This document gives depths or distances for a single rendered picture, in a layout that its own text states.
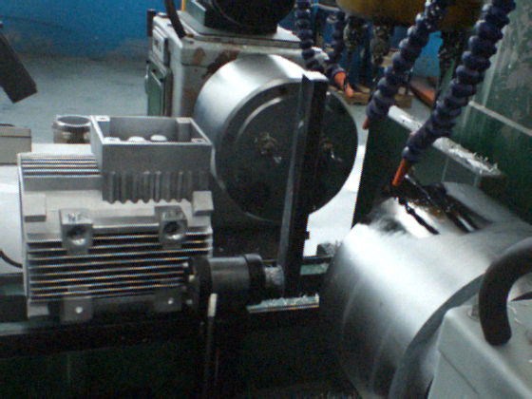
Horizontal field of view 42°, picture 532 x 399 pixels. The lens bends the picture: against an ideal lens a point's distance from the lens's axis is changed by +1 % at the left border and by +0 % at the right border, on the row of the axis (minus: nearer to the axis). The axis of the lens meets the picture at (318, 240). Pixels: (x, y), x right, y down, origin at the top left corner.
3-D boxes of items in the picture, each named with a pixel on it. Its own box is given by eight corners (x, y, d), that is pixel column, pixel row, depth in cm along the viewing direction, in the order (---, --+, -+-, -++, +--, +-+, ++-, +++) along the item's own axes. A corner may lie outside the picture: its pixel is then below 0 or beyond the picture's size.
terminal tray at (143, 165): (186, 170, 89) (190, 117, 86) (208, 203, 80) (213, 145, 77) (89, 171, 84) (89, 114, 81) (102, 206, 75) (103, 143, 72)
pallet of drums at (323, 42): (375, 85, 666) (389, 5, 635) (410, 108, 600) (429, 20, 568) (256, 76, 624) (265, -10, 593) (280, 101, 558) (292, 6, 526)
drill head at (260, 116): (285, 158, 148) (300, 40, 137) (355, 231, 118) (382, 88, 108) (169, 157, 138) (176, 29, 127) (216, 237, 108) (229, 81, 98)
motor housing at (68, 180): (173, 258, 99) (180, 133, 91) (208, 331, 83) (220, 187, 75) (22, 268, 90) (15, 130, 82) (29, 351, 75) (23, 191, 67)
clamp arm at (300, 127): (294, 284, 82) (324, 72, 71) (302, 296, 79) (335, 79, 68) (266, 286, 80) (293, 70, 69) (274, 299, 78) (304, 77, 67)
